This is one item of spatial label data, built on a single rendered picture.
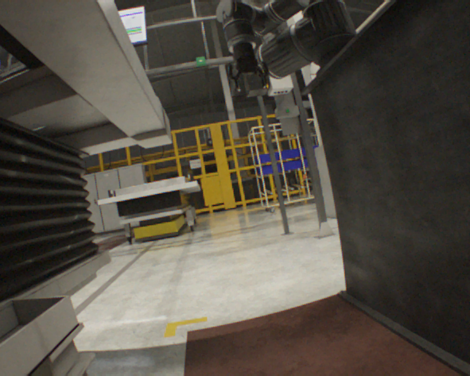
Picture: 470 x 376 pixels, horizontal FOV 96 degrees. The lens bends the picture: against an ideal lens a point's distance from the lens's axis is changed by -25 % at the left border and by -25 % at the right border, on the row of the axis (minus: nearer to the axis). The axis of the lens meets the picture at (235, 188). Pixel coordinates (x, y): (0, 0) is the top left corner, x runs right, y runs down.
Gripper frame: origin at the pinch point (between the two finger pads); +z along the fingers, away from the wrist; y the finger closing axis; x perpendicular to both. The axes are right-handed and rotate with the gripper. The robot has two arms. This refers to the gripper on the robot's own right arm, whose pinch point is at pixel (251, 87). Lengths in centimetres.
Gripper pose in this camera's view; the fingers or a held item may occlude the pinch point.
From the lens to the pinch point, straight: 101.4
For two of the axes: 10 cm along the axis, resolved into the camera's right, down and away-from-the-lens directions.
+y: 9.7, -1.9, 1.3
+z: 1.9, 9.8, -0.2
